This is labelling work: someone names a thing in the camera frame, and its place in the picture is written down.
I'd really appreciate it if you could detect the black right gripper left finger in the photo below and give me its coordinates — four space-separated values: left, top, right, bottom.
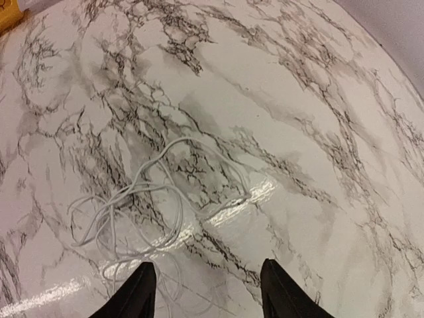
92 262 156 318

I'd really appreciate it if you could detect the far yellow plastic bin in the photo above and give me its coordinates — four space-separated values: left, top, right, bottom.
0 6 25 33

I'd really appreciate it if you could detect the white cable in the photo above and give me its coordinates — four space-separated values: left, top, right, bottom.
67 137 252 318

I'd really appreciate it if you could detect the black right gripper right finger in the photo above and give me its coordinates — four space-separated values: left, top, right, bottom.
260 259 327 318

